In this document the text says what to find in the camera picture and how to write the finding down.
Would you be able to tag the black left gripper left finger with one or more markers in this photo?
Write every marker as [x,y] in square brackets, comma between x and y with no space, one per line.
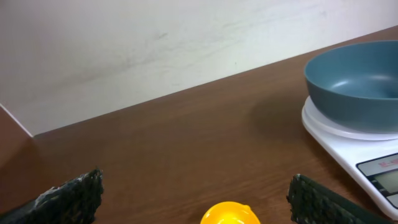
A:
[75,201]

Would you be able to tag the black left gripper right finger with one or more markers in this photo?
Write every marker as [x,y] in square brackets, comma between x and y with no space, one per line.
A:
[312,203]

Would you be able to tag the yellow plastic measuring scoop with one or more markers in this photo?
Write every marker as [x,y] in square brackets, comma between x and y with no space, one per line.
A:
[230,213]

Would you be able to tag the white digital kitchen scale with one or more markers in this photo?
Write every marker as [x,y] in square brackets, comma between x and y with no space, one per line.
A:
[369,158]

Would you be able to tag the blue-grey bowl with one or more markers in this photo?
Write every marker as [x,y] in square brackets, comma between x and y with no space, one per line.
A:
[356,85]

